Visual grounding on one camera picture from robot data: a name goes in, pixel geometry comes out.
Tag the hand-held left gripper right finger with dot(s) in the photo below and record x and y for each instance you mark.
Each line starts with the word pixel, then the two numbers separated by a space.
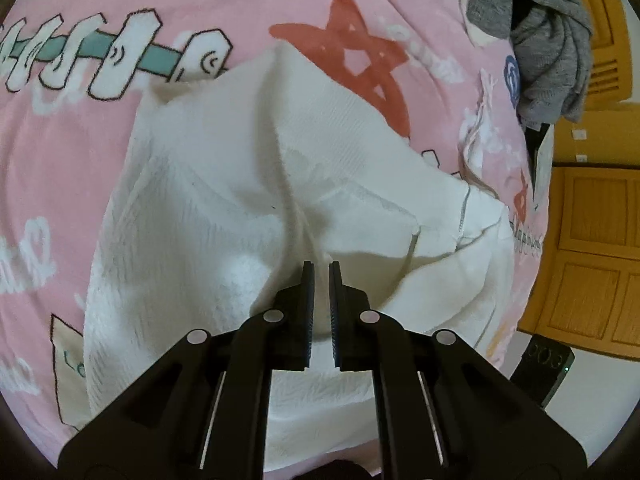
pixel 334 310

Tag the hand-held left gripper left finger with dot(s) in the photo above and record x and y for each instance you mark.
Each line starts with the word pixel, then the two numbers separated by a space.
pixel 309 310

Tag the white knit sweater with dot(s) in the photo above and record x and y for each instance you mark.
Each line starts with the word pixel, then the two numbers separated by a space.
pixel 225 185

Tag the wooden panel door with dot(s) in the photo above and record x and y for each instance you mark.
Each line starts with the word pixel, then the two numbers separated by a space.
pixel 595 260

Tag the pink printed blanket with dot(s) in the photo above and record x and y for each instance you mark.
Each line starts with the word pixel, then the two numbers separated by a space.
pixel 90 160

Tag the grey garment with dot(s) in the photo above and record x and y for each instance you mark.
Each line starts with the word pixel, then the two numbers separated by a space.
pixel 550 55

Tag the slatted wooden headboard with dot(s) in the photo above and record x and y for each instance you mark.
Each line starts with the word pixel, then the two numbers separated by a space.
pixel 607 35

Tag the black garment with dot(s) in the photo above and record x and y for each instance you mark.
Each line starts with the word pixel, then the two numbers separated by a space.
pixel 523 10

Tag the white wall switch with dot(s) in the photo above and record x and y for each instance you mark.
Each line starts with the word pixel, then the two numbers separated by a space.
pixel 580 134
pixel 582 158

